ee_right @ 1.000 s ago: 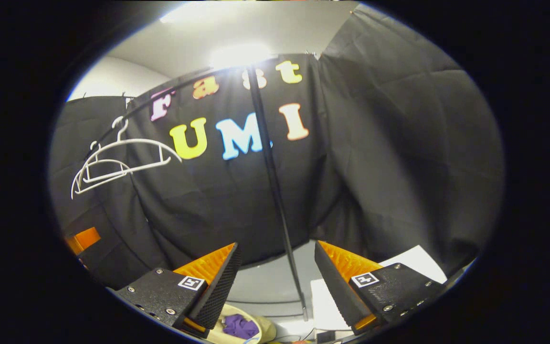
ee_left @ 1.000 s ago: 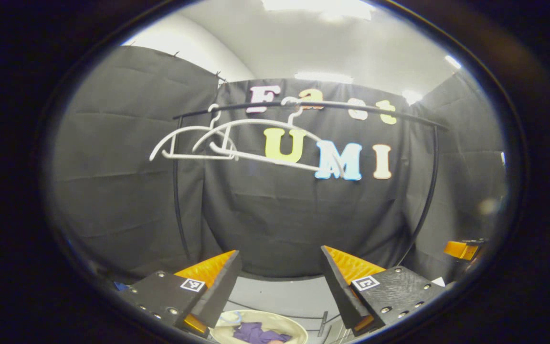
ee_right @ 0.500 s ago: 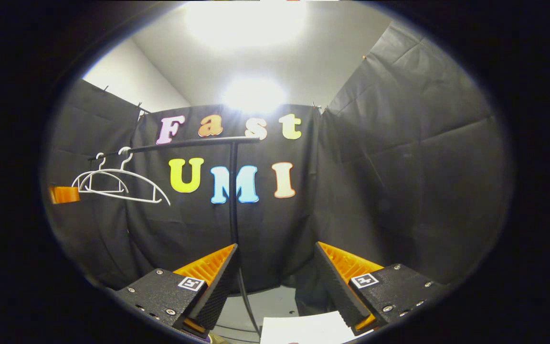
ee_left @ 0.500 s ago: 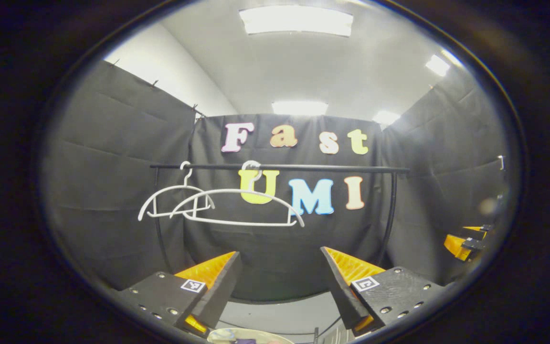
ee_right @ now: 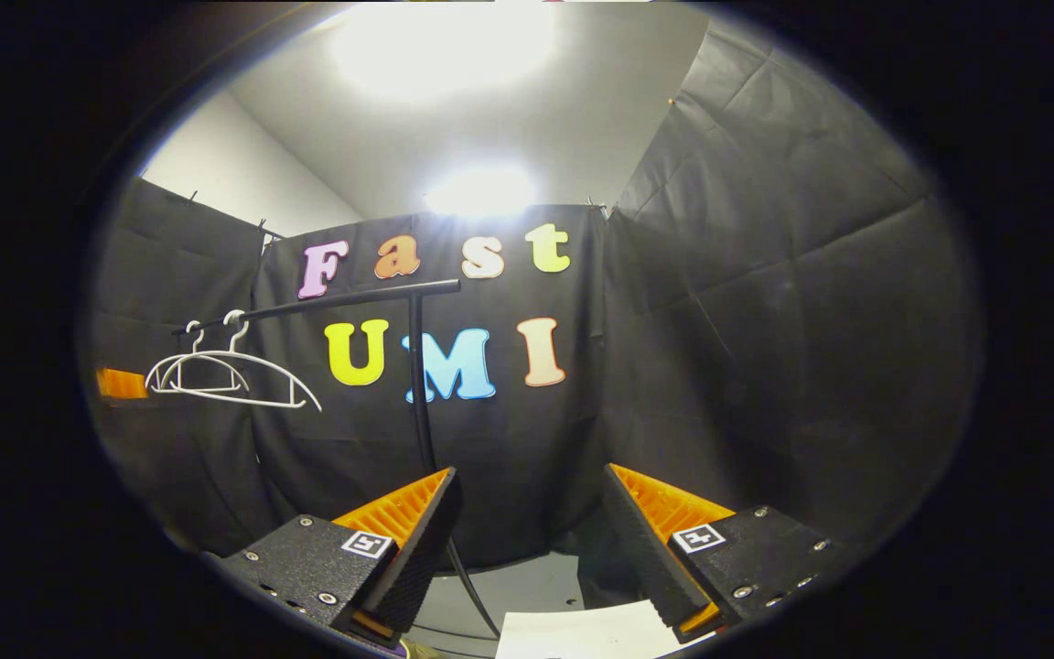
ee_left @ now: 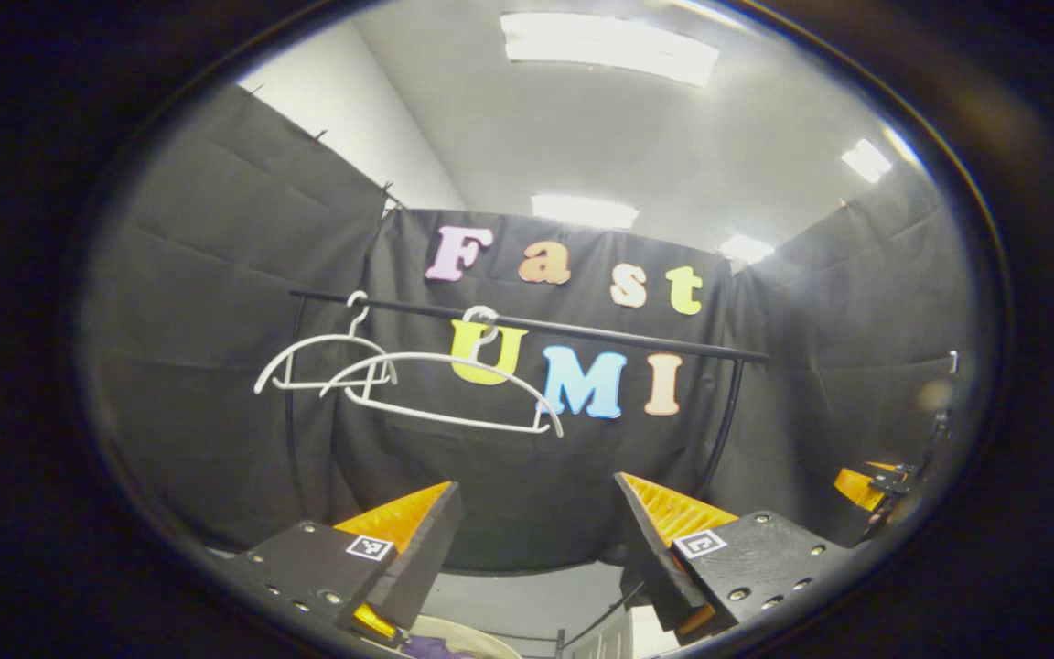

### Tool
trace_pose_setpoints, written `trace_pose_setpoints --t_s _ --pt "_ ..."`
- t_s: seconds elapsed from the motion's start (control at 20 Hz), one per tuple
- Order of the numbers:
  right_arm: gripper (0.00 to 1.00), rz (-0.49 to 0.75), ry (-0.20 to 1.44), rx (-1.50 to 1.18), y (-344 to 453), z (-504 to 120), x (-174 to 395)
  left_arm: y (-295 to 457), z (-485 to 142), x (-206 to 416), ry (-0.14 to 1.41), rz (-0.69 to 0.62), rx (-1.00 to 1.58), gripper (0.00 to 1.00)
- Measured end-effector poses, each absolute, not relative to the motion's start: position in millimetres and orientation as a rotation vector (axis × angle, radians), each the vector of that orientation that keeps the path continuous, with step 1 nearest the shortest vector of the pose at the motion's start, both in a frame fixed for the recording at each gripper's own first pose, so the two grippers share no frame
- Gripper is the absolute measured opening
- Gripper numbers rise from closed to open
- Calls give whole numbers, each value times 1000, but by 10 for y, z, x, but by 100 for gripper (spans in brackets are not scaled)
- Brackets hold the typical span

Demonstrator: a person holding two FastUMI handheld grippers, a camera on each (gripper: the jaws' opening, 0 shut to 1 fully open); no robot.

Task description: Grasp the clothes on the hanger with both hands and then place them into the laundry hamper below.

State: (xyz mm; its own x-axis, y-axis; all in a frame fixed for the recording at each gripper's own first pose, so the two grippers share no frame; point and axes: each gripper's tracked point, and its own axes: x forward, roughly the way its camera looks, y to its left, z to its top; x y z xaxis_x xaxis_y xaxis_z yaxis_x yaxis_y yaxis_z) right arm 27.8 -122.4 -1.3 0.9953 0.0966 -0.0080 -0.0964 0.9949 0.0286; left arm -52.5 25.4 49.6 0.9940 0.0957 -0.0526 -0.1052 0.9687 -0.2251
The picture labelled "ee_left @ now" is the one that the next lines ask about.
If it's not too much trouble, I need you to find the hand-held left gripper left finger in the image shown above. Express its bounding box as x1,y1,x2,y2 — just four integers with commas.
216,481,464,646

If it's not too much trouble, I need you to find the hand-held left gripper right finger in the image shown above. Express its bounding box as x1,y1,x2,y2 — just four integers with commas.
614,471,857,646

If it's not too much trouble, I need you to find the purple ribbed cardigan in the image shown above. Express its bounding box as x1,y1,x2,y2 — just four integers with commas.
403,636,475,659

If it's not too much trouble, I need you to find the white laundry hamper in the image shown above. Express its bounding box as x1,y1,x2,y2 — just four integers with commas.
403,615,523,659

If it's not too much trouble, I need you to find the white clothes hanger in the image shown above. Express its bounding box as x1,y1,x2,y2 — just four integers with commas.
253,291,398,396
319,305,565,438

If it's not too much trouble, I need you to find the black clothes rack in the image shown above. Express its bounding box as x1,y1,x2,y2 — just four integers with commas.
285,289,771,653

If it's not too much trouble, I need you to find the white paper sheet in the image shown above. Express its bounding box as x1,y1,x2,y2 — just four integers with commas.
568,604,674,659

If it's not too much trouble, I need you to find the black backdrop cloth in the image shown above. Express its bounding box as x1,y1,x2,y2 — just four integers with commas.
79,82,981,573

